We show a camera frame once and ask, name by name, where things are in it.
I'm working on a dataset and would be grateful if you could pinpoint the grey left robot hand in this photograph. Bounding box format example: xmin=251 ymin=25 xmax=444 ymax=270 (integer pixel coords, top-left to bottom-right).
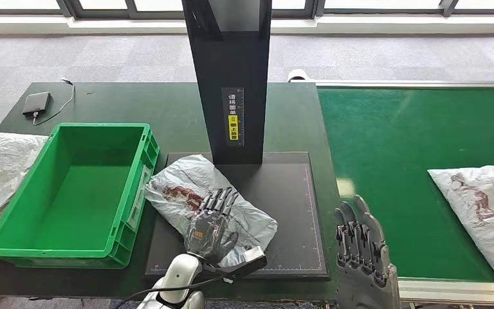
xmin=183 ymin=187 xmax=240 ymax=265

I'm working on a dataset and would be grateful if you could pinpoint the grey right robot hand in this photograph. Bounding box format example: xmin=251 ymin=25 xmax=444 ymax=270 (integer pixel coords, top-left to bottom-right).
xmin=334 ymin=194 xmax=401 ymax=309

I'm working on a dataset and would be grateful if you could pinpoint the grey plastic mailer parcel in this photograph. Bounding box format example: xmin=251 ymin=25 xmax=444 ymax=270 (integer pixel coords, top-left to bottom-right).
xmin=144 ymin=154 xmax=279 ymax=267
xmin=427 ymin=160 xmax=494 ymax=288

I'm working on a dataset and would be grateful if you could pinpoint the green conveyor belt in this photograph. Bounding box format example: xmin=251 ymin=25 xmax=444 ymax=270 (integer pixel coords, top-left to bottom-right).
xmin=317 ymin=86 xmax=494 ymax=283

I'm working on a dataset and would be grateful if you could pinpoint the black and yellow column label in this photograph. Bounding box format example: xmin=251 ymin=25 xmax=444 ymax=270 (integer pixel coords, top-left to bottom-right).
xmin=221 ymin=87 xmax=245 ymax=147

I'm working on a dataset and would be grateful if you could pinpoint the green plastic crate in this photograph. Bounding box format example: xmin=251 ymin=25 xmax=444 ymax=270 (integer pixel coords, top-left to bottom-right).
xmin=0 ymin=122 xmax=160 ymax=270

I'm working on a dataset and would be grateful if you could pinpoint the black scanner column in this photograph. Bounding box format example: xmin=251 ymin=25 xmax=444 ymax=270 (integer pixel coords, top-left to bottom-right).
xmin=181 ymin=0 xmax=273 ymax=166

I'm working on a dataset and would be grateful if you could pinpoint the small white round object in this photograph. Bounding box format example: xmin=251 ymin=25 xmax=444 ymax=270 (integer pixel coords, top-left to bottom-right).
xmin=287 ymin=69 xmax=312 ymax=82

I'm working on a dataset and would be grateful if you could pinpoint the large crumpled white bag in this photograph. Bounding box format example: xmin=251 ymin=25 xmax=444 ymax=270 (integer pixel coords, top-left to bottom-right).
xmin=0 ymin=130 xmax=50 ymax=257

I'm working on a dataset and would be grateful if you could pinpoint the black power bank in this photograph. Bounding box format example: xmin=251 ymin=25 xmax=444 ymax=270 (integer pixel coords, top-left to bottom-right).
xmin=22 ymin=91 xmax=52 ymax=116

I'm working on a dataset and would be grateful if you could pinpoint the white windowsill ledge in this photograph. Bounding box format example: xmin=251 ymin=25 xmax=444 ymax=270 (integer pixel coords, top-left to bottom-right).
xmin=0 ymin=15 xmax=494 ymax=35

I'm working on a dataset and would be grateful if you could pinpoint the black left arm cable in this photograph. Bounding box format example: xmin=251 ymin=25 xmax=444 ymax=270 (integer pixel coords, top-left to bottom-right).
xmin=114 ymin=272 xmax=231 ymax=309

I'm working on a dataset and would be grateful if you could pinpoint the black scanner base plate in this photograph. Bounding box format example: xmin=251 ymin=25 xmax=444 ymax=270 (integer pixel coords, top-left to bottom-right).
xmin=145 ymin=152 xmax=331 ymax=283

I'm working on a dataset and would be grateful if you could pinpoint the thin white cable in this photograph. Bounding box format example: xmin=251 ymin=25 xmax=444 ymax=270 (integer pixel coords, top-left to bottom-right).
xmin=32 ymin=77 xmax=76 ymax=126

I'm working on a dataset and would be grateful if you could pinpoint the dark window frame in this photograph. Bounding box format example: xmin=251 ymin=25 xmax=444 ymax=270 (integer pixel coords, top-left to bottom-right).
xmin=0 ymin=0 xmax=494 ymax=19

